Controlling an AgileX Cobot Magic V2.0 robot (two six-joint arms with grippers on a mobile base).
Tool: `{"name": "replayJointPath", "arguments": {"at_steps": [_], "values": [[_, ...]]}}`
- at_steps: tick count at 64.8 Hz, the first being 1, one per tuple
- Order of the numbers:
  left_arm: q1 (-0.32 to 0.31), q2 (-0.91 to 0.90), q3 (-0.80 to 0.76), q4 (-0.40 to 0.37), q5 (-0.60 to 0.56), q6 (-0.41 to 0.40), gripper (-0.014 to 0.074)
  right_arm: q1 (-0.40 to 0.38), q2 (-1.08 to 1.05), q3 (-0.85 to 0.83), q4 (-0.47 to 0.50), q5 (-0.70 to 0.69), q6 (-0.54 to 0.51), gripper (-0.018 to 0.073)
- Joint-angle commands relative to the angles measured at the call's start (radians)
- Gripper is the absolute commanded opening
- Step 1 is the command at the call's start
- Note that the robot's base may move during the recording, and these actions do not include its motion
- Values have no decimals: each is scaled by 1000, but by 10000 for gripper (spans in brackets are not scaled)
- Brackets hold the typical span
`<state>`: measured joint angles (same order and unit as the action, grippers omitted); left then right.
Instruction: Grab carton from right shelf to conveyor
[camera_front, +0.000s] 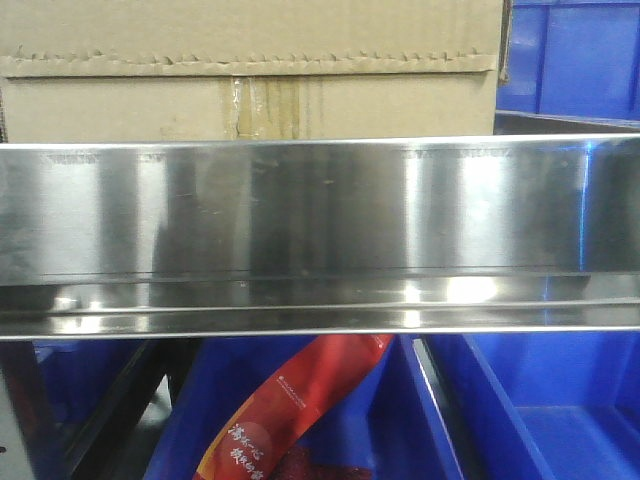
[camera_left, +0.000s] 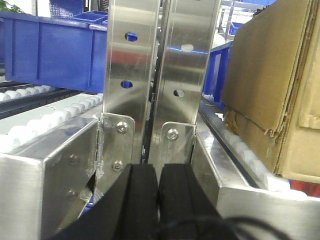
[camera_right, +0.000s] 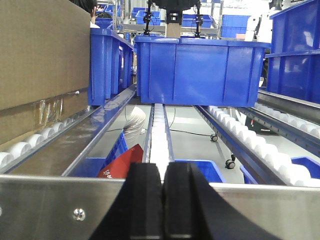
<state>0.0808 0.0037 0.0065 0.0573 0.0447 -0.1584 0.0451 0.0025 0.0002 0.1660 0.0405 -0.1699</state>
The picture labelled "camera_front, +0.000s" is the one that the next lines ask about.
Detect blue bin lower right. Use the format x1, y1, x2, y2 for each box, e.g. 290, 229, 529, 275
420, 332, 639, 479

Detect stainless steel shelf rail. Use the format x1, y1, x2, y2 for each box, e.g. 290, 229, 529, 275
1, 134, 639, 340

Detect dark metal shelf frame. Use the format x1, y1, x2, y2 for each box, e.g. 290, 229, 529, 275
1, 339, 200, 479

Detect blue bin upper right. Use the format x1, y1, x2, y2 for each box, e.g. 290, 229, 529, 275
497, 1, 639, 121

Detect brown cardboard carton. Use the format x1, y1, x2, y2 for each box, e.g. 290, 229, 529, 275
1, 1, 512, 143

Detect blue bin with snack bag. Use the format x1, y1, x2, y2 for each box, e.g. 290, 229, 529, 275
144, 336, 463, 479

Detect blue bin lower left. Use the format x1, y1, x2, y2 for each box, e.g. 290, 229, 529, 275
33, 339, 142, 424

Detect red snack bag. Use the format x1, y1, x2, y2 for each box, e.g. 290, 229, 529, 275
193, 334, 394, 479

